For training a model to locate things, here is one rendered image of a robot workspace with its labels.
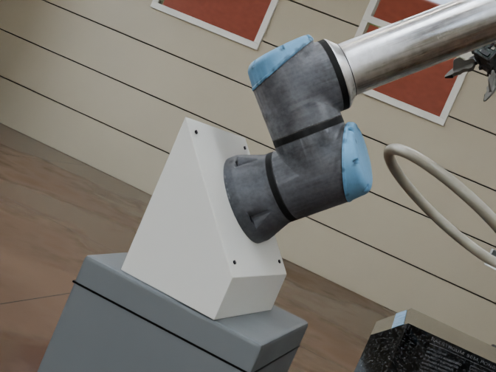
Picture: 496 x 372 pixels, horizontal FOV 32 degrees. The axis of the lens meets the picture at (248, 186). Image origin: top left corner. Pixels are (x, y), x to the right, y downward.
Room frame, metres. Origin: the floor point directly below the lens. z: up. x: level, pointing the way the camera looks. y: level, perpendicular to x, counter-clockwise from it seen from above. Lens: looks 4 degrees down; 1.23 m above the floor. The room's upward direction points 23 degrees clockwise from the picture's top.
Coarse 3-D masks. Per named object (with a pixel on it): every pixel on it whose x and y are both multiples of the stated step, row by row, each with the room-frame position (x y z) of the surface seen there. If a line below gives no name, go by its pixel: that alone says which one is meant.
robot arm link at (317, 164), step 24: (336, 120) 1.72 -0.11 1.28; (288, 144) 1.71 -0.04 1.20; (312, 144) 1.69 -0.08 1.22; (336, 144) 1.69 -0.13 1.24; (360, 144) 1.75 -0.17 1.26; (288, 168) 1.71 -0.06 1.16; (312, 168) 1.69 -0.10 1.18; (336, 168) 1.68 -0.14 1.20; (360, 168) 1.68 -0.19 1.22; (288, 192) 1.71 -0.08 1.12; (312, 192) 1.70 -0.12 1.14; (336, 192) 1.70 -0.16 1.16; (360, 192) 1.71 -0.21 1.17
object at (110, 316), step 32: (96, 256) 1.69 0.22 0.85; (96, 288) 1.66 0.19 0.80; (128, 288) 1.65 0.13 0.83; (64, 320) 1.67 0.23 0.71; (96, 320) 1.66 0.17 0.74; (128, 320) 1.64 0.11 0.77; (160, 320) 1.62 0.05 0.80; (192, 320) 1.61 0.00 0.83; (224, 320) 1.62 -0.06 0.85; (256, 320) 1.74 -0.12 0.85; (288, 320) 1.86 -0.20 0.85; (64, 352) 1.66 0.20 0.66; (96, 352) 1.65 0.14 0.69; (128, 352) 1.63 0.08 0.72; (160, 352) 1.61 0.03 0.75; (192, 352) 1.60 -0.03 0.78; (224, 352) 1.58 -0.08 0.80; (256, 352) 1.57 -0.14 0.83; (288, 352) 1.84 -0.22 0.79
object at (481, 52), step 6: (480, 48) 2.45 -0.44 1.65; (486, 48) 2.44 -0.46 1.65; (492, 48) 2.42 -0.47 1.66; (474, 54) 2.46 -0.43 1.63; (480, 54) 2.43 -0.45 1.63; (486, 54) 2.42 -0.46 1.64; (492, 54) 2.42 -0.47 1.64; (480, 60) 2.47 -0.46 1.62; (486, 60) 2.42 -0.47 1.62; (492, 60) 2.42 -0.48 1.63; (480, 66) 2.49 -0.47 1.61; (486, 66) 2.47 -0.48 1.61; (492, 66) 2.44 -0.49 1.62
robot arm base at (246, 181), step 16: (240, 160) 1.78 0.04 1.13; (256, 160) 1.77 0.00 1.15; (224, 176) 1.74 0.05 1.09; (240, 176) 1.73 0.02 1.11; (256, 176) 1.73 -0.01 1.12; (272, 176) 1.72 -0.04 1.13; (240, 192) 1.72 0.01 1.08; (256, 192) 1.72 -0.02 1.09; (272, 192) 1.72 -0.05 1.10; (240, 208) 1.72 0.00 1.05; (256, 208) 1.72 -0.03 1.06; (272, 208) 1.73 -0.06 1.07; (240, 224) 1.73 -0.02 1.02; (256, 224) 1.73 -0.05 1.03; (272, 224) 1.75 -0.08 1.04; (256, 240) 1.76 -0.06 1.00
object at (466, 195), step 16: (400, 144) 2.23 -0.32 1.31; (416, 160) 2.14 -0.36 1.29; (432, 160) 2.12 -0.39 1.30; (400, 176) 2.45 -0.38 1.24; (448, 176) 2.07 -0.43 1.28; (416, 192) 2.49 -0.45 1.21; (464, 192) 2.06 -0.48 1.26; (432, 208) 2.50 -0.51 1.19; (480, 208) 2.05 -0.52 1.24; (448, 224) 2.49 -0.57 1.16; (464, 240) 2.47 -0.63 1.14; (480, 256) 2.42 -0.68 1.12
